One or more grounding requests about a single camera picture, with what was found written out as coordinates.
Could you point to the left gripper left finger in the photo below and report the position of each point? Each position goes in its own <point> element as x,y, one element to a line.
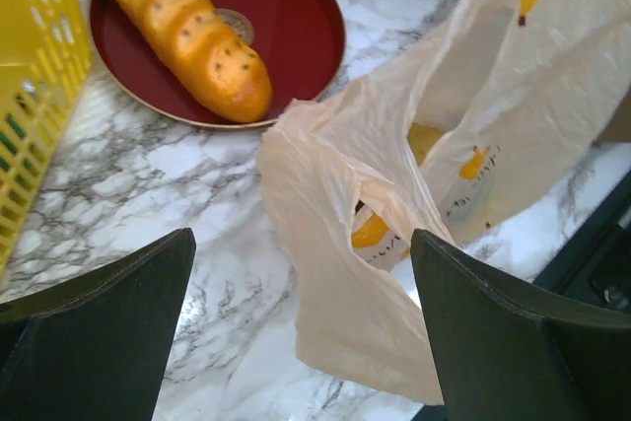
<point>95,347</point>

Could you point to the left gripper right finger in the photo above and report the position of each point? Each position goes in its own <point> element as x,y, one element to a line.
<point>505,349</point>

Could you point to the peach plastic grocery bag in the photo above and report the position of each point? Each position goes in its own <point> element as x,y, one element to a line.
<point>520,88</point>

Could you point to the brown bread slice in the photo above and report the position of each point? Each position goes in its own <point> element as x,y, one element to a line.
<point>421,138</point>

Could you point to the long orange bread loaf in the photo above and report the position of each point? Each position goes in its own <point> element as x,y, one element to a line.
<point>215,65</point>

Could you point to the yellow plastic shopping basket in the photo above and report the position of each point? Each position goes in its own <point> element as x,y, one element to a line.
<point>46,59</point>

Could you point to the dark red round plate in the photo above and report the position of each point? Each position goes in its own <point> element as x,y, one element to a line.
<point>301,42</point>

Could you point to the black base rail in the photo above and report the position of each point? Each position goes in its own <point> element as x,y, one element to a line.
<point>593,267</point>

